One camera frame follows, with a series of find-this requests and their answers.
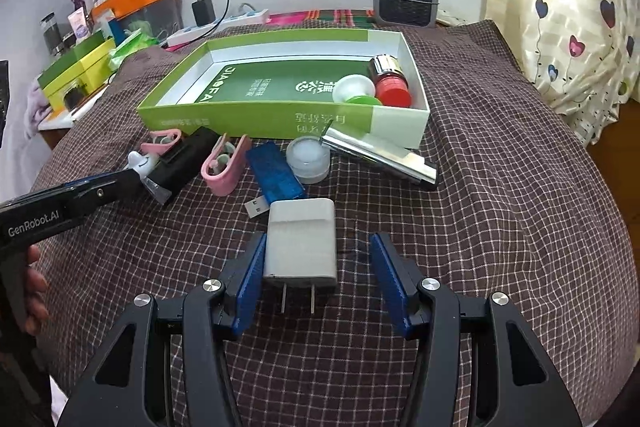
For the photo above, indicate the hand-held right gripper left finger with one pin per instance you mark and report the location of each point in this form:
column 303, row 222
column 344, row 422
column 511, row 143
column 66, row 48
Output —
column 250, row 279

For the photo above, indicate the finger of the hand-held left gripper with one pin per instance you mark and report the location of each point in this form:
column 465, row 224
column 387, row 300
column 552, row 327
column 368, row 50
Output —
column 100, row 180
column 107, row 192

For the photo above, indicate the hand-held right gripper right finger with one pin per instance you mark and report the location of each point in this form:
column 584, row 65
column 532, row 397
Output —
column 391, row 282

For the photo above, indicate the white wall charger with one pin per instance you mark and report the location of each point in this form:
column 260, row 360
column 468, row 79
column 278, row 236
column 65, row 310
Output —
column 300, row 242

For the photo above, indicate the black rectangular device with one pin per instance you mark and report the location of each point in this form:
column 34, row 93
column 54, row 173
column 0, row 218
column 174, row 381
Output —
column 187, row 157

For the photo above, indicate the pink plastic clip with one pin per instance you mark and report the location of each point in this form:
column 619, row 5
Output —
column 162, row 137
column 222, row 179

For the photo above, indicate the silver metal tube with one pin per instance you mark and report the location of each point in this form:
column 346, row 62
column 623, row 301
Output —
column 380, row 154

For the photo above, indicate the person's left hand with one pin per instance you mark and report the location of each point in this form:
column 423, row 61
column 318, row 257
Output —
column 37, row 292

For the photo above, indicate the small white plastic gadget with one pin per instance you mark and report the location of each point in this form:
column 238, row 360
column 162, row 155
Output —
column 141, row 163

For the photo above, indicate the blue USB stick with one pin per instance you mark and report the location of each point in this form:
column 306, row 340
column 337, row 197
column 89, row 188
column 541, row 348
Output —
column 275, row 172

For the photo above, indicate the yellow green cardboard box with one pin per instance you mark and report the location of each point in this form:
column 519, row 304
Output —
column 80, row 62

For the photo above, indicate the brown checked blanket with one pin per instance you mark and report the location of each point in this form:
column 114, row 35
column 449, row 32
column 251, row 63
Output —
column 500, row 207

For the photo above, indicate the translucent white jar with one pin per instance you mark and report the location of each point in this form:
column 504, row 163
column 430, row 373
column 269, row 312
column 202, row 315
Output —
column 307, row 159

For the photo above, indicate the green wet wipes packet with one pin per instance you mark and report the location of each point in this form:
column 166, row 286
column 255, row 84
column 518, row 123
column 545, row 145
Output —
column 132, row 47

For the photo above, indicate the blue box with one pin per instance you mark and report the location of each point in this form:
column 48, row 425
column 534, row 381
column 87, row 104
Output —
column 116, row 32

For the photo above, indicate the dark glass jar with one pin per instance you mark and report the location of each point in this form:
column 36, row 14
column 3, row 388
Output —
column 51, row 34

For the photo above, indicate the pink white carton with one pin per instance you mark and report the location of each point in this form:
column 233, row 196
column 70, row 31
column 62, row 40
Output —
column 80, row 23

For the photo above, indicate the clear container with orange lid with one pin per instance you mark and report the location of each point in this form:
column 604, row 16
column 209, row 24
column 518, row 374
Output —
column 145, row 4

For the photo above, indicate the green plastic lid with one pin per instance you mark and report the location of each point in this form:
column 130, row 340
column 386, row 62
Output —
column 364, row 100

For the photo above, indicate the red cap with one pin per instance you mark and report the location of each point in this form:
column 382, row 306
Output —
column 394, row 93

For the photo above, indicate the black power adapter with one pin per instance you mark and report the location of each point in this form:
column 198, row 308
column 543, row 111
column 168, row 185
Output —
column 204, row 11

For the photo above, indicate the white plastic cap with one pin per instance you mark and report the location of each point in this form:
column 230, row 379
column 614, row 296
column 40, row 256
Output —
column 352, row 86

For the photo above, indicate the white power strip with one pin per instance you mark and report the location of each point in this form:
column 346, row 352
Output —
column 240, row 18

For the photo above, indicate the dark red small box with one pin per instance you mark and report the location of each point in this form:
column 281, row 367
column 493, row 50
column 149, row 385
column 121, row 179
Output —
column 386, row 64

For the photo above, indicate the wooden cabinet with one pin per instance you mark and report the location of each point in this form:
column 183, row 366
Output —
column 617, row 157

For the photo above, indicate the colourful striped cloth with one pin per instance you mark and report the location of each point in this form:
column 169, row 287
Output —
column 330, row 18

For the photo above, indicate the heart print curtain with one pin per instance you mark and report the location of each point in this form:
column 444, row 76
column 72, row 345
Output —
column 565, row 17

